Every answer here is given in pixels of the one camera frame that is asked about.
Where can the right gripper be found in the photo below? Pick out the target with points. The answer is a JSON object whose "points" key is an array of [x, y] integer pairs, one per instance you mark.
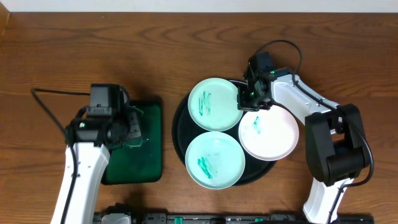
{"points": [[243, 104]]}

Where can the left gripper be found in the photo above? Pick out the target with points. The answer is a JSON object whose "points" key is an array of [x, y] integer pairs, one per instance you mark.
{"points": [[132, 126]]}

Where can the dark green sponge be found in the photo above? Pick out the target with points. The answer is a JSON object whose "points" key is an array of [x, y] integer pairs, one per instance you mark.
{"points": [[135, 126]]}

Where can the white plate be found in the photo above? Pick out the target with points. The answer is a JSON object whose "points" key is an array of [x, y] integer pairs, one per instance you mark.
{"points": [[268, 135]]}

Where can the mint plate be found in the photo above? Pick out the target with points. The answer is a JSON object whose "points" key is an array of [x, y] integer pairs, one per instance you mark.
{"points": [[213, 105], [215, 160]]}

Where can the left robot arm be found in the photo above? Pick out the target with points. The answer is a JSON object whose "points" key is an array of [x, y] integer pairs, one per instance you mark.
{"points": [[86, 158]]}

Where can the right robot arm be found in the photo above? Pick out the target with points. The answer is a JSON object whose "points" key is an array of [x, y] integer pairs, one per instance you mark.
{"points": [[337, 152]]}

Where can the green rectangular water tray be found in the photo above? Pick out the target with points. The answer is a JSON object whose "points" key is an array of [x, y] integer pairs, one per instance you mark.
{"points": [[142, 164]]}

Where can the round black tray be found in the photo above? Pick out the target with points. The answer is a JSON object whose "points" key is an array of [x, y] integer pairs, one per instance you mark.
{"points": [[184, 130]]}

